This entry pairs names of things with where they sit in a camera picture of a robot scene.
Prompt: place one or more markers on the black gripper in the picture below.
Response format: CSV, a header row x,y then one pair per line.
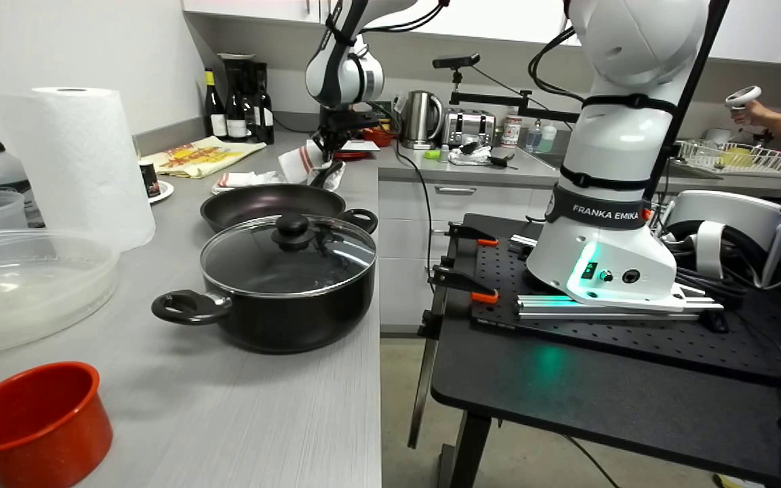
x,y
335,129

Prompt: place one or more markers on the white towel with red stripe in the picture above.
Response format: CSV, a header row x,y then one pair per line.
x,y
302,163

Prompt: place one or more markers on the black frying pan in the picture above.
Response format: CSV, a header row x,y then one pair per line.
x,y
241,203

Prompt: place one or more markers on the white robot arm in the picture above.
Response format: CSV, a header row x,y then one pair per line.
x,y
594,243

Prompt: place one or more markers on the folded white towel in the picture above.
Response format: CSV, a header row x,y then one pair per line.
x,y
241,179

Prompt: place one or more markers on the white paper towel roll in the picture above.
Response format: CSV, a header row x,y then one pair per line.
x,y
81,163

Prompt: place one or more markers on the person hand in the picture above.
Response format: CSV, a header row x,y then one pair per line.
x,y
755,115

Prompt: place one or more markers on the steel electric kettle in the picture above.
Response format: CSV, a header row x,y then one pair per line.
x,y
421,119

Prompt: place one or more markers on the dark wine bottle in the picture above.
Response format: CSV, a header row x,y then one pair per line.
x,y
215,108

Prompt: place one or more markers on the yellow red printed bag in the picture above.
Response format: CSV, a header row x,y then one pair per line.
x,y
202,159

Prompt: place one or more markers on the black pot with glass lid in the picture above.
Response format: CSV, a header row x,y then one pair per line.
x,y
280,286

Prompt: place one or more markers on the white round plate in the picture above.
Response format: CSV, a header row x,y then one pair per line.
x,y
164,192

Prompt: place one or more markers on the dark small jar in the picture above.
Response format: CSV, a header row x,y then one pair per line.
x,y
149,179

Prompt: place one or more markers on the clear plastic container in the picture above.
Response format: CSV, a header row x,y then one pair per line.
x,y
49,279

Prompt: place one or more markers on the white vr headset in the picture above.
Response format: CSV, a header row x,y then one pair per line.
x,y
720,222

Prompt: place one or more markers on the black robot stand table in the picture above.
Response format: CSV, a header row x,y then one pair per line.
x,y
666,409

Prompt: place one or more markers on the red plastic cup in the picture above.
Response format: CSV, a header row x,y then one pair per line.
x,y
53,427

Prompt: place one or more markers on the black perforated breadboard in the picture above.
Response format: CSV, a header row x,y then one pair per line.
x,y
736,342

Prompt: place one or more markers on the orange handled clamp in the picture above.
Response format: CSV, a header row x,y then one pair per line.
x,y
478,291
485,240

